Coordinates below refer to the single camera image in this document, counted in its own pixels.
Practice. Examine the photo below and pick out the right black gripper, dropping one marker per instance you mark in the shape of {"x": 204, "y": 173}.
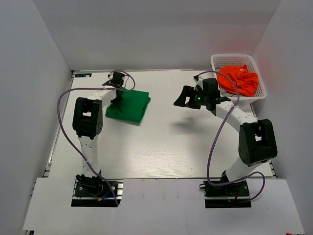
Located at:
{"x": 189, "y": 91}

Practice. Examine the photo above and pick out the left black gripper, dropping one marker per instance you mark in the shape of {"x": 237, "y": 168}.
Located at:
{"x": 117, "y": 99}

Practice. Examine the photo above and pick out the green t-shirt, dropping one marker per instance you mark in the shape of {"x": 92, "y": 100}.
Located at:
{"x": 131, "y": 108}

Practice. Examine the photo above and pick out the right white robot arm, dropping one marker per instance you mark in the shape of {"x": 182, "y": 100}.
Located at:
{"x": 257, "y": 143}

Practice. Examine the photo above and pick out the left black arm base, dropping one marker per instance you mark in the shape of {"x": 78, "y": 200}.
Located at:
{"x": 93, "y": 192}

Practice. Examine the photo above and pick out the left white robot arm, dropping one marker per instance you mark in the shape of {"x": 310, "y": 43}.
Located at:
{"x": 88, "y": 121}

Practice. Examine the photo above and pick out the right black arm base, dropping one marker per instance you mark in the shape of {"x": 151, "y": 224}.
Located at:
{"x": 230, "y": 196}

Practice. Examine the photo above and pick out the blue label sticker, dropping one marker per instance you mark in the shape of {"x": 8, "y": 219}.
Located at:
{"x": 83, "y": 75}

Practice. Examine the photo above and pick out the white plastic basket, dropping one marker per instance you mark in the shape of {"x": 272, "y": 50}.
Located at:
{"x": 220, "y": 60}

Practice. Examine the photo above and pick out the orange t-shirt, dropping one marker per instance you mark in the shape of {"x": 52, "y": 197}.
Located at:
{"x": 238, "y": 79}

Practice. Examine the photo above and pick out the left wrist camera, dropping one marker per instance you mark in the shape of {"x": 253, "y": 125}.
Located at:
{"x": 117, "y": 78}

